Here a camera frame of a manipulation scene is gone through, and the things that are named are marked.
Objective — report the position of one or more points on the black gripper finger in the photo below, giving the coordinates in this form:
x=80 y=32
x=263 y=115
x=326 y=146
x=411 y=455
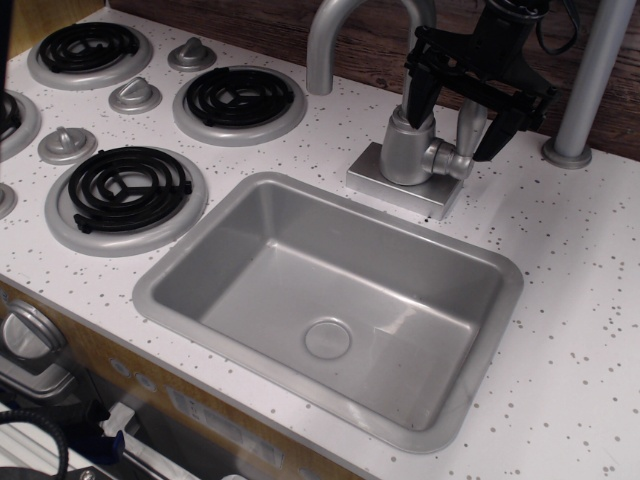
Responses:
x=424 y=90
x=504 y=127

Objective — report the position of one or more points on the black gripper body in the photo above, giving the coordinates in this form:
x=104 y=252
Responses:
x=487 y=65

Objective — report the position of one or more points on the silver faucet lever handle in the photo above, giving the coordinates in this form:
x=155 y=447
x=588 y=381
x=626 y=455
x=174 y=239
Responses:
x=457 y=145

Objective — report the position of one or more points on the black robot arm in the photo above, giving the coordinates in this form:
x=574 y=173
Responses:
x=510 y=12

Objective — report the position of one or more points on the grey support pole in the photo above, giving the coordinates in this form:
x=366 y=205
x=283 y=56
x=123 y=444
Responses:
x=569 y=148

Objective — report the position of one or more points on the silver toy faucet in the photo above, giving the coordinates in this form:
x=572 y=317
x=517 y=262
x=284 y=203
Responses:
x=412 y=168

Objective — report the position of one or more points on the back right stove burner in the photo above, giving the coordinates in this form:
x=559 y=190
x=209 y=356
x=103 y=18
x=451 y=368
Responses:
x=239 y=106

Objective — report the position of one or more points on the stove burner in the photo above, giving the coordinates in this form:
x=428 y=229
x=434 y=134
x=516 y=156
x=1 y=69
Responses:
x=126 y=201
x=90 y=55
x=20 y=123
x=239 y=106

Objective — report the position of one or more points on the silver stove knob top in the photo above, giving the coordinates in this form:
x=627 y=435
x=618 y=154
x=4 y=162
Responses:
x=192 y=56

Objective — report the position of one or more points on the silver stove knob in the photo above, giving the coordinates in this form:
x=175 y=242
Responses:
x=192 y=56
x=67 y=145
x=135 y=97

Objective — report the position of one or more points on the grey toy sink basin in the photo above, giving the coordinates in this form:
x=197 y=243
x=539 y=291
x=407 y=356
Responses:
x=387 y=325

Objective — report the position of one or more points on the silver stove knob middle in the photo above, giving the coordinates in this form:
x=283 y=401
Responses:
x=135 y=97

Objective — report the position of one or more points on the front right stove burner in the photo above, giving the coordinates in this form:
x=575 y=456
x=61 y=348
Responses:
x=126 y=201

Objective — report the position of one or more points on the back left stove burner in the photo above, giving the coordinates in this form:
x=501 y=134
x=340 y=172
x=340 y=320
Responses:
x=90 y=55

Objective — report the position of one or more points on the silver stove knob lower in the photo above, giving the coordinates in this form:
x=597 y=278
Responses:
x=67 y=145

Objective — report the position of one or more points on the front left stove burner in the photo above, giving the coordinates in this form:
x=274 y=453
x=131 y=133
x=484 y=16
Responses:
x=20 y=123

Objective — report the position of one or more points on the silver oven dial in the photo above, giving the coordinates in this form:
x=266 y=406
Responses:
x=29 y=339

